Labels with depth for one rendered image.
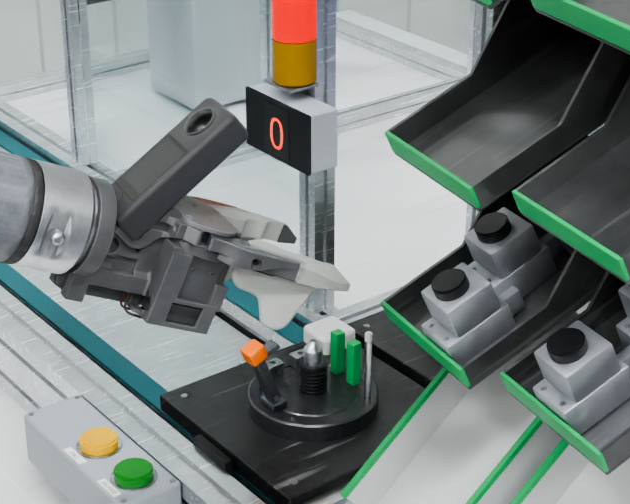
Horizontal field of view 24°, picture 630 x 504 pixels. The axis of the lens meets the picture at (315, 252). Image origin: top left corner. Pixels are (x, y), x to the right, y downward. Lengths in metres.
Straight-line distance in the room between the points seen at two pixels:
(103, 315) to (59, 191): 0.88
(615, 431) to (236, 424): 0.53
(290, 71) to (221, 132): 0.59
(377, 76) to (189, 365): 1.21
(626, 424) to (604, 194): 0.18
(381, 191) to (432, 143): 1.14
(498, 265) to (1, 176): 0.44
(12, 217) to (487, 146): 0.40
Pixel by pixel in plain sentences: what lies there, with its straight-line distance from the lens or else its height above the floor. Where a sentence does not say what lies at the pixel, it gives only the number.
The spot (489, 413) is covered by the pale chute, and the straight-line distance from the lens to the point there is 1.35.
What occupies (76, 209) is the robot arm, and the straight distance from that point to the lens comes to 1.01.
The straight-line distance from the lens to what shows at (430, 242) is 2.18.
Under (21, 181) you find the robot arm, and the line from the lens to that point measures 0.99.
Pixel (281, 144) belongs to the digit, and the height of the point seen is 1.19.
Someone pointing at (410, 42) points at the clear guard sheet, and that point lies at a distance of 2.91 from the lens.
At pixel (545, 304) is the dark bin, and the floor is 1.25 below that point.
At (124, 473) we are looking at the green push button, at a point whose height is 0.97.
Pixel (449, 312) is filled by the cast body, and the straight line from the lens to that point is 1.18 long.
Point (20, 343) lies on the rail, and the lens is 1.75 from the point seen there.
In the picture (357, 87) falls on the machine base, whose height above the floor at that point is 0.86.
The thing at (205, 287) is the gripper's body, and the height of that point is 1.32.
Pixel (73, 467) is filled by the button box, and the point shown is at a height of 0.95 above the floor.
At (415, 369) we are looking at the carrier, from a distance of 1.64.
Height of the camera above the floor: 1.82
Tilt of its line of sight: 27 degrees down
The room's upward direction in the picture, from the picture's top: straight up
